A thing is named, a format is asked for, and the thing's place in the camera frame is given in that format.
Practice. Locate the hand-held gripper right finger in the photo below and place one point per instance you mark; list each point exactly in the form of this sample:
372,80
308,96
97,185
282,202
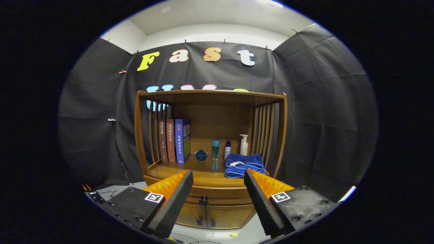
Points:
262,203

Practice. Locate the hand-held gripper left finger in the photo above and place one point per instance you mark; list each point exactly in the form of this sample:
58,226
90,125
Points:
176,203

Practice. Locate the wooden drawer with black knob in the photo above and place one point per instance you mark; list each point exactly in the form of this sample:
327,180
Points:
220,195

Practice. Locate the wooden countertop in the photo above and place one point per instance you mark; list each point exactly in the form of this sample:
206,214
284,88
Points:
203,173

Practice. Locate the wooden cabinet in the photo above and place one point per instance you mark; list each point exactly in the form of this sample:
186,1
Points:
217,118

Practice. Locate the folded blue towel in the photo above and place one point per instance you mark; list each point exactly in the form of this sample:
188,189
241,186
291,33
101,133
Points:
244,161

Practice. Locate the blue lidded teacup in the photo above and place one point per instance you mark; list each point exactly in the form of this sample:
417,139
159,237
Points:
201,156

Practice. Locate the white pump bottle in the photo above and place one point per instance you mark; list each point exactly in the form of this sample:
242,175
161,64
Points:
243,147

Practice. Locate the thick blue book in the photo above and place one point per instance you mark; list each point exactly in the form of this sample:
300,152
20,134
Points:
179,142

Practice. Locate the reddish brown book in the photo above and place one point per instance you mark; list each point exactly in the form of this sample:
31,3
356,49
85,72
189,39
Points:
170,142

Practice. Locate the dark brown book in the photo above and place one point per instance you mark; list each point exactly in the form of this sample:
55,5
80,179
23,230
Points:
163,142

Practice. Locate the white bottle with blue cap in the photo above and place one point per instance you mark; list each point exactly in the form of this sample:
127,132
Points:
227,150

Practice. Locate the clear blue tall bottle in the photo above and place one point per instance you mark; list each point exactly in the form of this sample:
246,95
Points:
215,150

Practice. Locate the black floor equipment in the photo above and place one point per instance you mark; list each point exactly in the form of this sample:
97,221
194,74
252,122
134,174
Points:
96,197

